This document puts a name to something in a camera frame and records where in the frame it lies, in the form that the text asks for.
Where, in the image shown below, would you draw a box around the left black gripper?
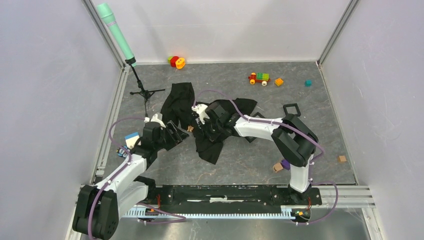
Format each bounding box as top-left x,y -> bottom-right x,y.
154,120 -> 189,151

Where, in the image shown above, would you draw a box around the black t-shirt garment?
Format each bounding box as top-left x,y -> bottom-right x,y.
160,82 -> 266,166

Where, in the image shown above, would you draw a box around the black square display frame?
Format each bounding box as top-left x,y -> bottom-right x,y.
245,112 -> 265,143

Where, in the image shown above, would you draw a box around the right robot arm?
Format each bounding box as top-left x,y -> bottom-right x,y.
194,112 -> 320,204

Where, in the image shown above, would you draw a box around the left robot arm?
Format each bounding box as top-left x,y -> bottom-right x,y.
72,120 -> 189,240

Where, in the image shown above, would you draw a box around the black microphone tripod stand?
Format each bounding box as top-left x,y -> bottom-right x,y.
125,57 -> 165,117

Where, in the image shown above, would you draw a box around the blue white toy brick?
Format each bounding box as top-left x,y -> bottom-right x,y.
124,132 -> 140,149

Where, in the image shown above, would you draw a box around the blue owl toy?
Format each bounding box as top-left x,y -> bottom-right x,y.
116,145 -> 131,159

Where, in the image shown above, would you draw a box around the red orange green toy blocks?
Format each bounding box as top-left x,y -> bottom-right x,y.
167,55 -> 186,70

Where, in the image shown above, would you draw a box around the colourful toy train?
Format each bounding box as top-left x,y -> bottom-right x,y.
248,72 -> 271,86

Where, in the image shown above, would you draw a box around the wooden tan cube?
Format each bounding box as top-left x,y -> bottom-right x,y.
272,162 -> 284,173

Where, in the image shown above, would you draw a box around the purple toy brick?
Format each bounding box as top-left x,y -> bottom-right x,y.
280,159 -> 291,171

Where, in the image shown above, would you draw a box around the orange yellow toy brick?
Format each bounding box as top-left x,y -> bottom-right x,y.
274,78 -> 284,87

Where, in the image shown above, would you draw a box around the teal small cube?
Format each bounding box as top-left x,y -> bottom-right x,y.
304,79 -> 312,87

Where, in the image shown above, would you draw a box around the green microphone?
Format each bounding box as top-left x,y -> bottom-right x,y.
96,3 -> 136,67

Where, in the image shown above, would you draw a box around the small wooden cube right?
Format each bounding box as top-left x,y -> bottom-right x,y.
337,155 -> 347,163

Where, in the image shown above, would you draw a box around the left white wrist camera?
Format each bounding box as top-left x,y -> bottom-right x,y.
144,112 -> 166,128

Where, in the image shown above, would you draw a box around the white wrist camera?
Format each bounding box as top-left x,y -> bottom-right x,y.
144,112 -> 166,128
191,104 -> 210,125

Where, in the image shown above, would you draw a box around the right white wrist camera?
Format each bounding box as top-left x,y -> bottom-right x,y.
191,104 -> 210,125

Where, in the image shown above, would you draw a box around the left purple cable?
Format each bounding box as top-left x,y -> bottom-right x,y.
86,116 -> 187,240

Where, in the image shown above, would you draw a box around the purple cable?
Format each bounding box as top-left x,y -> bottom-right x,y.
193,89 -> 339,226
86,116 -> 187,240

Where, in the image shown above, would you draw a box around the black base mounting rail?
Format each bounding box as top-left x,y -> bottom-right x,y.
143,184 -> 323,214

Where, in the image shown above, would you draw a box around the black square frame box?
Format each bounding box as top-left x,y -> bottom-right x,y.
282,103 -> 302,117

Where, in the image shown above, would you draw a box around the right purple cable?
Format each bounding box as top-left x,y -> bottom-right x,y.
193,89 -> 339,226

